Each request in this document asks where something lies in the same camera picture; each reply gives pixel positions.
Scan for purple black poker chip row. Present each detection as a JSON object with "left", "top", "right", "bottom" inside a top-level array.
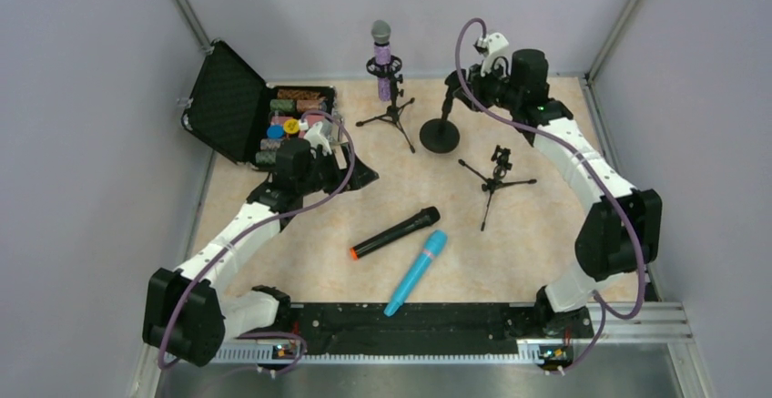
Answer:
[{"left": 254, "top": 138, "right": 285, "bottom": 166}]

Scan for orange brown poker chip row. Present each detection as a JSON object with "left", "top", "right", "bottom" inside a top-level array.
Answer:
[{"left": 277, "top": 88, "right": 323, "bottom": 100}]

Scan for small black tripod stand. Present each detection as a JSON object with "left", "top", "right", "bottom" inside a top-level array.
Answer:
[{"left": 458, "top": 145, "right": 538, "bottom": 232}]

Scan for turquoise toy microphone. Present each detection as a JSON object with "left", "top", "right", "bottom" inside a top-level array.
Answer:
[{"left": 383, "top": 230, "right": 448, "bottom": 317}]

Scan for blue round button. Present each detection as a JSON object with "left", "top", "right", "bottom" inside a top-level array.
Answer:
[{"left": 266, "top": 125, "right": 285, "bottom": 139}]

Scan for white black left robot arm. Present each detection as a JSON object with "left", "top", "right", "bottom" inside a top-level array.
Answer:
[{"left": 141, "top": 112, "right": 379, "bottom": 369}]

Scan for red playing card deck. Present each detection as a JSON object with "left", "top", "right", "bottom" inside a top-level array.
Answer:
[{"left": 299, "top": 115, "right": 327, "bottom": 138}]

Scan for black orange-tipped microphone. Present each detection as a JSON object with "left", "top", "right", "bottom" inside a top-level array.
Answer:
[{"left": 349, "top": 206, "right": 441, "bottom": 260}]

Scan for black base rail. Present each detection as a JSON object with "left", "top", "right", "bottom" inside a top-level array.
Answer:
[{"left": 278, "top": 302, "right": 594, "bottom": 356}]

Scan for green poker chip row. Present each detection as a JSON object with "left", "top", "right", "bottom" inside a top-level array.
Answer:
[{"left": 269, "top": 99, "right": 324, "bottom": 116}]

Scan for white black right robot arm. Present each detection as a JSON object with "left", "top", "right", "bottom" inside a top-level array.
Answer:
[{"left": 449, "top": 31, "right": 663, "bottom": 334}]

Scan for black poker chip case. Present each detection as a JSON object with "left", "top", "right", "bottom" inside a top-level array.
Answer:
[{"left": 180, "top": 39, "right": 337, "bottom": 171}]

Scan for yellow big blind button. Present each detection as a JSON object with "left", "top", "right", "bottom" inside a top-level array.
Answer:
[{"left": 282, "top": 118, "right": 301, "bottom": 136}]

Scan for purple glitter microphone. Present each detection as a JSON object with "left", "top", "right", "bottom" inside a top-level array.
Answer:
[{"left": 371, "top": 20, "right": 391, "bottom": 102}]

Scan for shock mount tripod stand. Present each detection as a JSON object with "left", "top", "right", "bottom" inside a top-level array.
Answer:
[{"left": 355, "top": 56, "right": 416, "bottom": 153}]

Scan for round base clip stand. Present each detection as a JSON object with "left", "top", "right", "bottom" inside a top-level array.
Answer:
[{"left": 419, "top": 107, "right": 460, "bottom": 154}]

